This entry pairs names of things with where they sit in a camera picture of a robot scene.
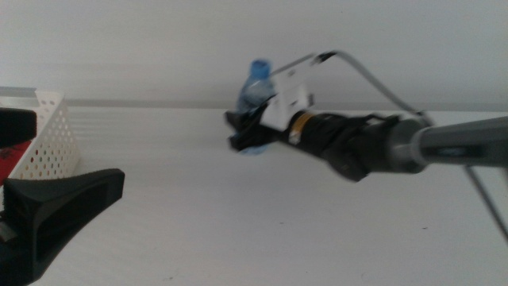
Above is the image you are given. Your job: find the clear water bottle blue cap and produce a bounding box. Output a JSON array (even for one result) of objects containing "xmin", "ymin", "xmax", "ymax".
[{"xmin": 235, "ymin": 58, "xmax": 278, "ymax": 157}]

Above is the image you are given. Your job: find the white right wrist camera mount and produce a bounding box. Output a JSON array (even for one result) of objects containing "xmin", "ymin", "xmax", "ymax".
[{"xmin": 260, "ymin": 70, "xmax": 315, "ymax": 133}]

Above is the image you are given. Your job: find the red cola can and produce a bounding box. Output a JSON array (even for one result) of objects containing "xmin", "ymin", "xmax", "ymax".
[{"xmin": 0, "ymin": 140, "xmax": 33, "ymax": 186}]

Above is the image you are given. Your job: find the white perforated plastic basket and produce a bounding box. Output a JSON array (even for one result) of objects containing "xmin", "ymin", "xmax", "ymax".
[{"xmin": 0, "ymin": 90, "xmax": 81, "ymax": 187}]

